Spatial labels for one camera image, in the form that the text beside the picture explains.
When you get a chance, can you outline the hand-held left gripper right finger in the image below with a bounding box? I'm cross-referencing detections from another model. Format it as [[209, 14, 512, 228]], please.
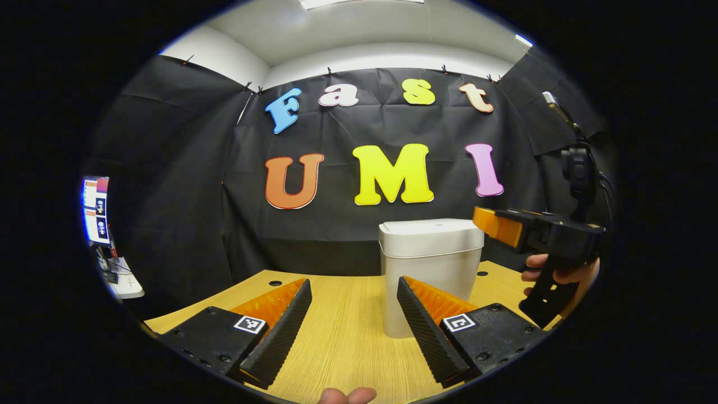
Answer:
[[396, 275, 549, 389]]

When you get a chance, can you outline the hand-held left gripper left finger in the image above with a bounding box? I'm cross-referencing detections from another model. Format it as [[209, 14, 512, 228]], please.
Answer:
[[158, 278, 313, 391]]

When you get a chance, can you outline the white desktop garbage bin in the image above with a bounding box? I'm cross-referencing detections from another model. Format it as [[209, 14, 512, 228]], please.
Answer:
[[378, 218, 485, 339]]

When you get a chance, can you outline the wooden desktop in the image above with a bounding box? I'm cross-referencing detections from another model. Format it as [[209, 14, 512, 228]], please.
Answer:
[[144, 261, 564, 404]]

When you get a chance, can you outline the black backdrop cloth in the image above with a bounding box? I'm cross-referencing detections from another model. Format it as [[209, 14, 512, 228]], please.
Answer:
[[84, 48, 618, 320]]

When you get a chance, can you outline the white side table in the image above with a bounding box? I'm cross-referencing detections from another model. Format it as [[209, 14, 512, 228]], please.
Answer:
[[95, 250, 145, 300]]

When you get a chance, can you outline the computer monitor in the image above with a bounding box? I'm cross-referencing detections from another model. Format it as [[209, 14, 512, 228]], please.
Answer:
[[82, 176, 111, 247]]

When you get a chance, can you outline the large ceiling light panel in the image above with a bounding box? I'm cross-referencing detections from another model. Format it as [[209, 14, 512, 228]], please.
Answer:
[[300, 0, 425, 11]]

